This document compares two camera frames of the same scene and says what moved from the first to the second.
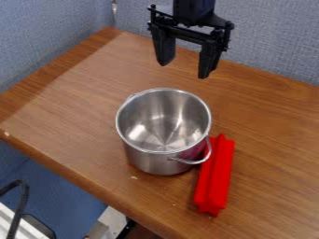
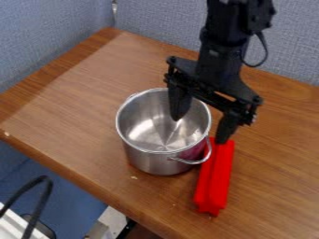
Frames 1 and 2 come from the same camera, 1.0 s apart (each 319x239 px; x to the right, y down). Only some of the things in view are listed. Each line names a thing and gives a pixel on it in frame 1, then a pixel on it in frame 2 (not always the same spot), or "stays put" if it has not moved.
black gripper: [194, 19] -> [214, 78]
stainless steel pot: [164, 123] stays put
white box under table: [30, 228] stays put
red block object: [216, 176] stays put
